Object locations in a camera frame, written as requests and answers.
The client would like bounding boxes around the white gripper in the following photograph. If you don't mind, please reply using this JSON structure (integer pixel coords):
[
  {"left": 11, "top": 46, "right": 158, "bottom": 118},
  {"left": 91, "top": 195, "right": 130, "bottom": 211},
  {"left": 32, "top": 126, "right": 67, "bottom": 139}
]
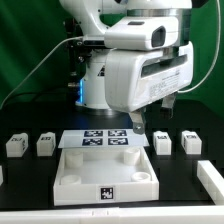
[{"left": 105, "top": 42, "right": 193, "bottom": 135}]

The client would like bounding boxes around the white square tabletop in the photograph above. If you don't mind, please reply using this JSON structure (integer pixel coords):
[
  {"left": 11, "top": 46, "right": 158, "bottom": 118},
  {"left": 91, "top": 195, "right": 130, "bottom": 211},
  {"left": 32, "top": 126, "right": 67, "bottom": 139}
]
[{"left": 53, "top": 146, "right": 159, "bottom": 206}]

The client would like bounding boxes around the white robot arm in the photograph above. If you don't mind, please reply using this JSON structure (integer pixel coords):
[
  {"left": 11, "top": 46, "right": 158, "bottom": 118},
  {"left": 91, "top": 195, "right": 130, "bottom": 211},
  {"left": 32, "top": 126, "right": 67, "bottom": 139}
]
[{"left": 59, "top": 0, "right": 210, "bottom": 134}]

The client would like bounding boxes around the white sheet with markers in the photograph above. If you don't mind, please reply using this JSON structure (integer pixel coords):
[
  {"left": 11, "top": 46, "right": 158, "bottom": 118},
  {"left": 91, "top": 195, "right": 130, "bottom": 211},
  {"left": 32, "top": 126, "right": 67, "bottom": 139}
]
[{"left": 59, "top": 129, "right": 149, "bottom": 148}]

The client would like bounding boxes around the white front obstacle bar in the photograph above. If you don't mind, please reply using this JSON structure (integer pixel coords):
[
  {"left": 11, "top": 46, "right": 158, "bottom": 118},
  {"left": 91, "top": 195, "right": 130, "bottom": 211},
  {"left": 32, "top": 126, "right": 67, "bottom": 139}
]
[{"left": 0, "top": 206, "right": 224, "bottom": 224}]

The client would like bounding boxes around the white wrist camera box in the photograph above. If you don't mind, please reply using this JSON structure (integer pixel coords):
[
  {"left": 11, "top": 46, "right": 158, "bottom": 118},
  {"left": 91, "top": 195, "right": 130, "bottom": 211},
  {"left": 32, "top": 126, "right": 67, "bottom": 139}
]
[{"left": 104, "top": 17, "right": 179, "bottom": 51}]

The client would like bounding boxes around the white cable right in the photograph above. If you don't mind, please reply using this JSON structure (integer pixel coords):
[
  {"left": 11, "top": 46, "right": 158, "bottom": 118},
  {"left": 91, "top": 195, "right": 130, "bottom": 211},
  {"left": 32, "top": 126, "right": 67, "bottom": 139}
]
[{"left": 179, "top": 0, "right": 222, "bottom": 94}]

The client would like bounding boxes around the white cable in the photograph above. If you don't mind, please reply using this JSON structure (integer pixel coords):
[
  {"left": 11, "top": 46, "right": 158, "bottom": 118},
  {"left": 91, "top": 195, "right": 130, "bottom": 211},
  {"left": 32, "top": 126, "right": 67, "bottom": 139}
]
[
  {"left": 0, "top": 36, "right": 84, "bottom": 109},
  {"left": 179, "top": 0, "right": 222, "bottom": 94}
]

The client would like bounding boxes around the white right obstacle wall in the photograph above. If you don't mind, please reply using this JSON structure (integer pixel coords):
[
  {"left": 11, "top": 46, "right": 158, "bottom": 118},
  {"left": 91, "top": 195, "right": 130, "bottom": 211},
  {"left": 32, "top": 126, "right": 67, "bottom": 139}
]
[{"left": 197, "top": 160, "right": 224, "bottom": 206}]

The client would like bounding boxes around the black camera on base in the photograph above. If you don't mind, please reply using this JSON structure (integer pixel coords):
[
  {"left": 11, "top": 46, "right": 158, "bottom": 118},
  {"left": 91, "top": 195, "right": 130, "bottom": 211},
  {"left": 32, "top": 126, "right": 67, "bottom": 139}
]
[{"left": 78, "top": 35, "right": 105, "bottom": 47}]

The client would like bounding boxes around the white cable left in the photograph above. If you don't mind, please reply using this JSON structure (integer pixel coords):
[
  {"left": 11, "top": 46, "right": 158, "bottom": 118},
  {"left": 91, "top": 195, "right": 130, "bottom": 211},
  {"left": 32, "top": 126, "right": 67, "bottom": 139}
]
[{"left": 0, "top": 36, "right": 84, "bottom": 109}]

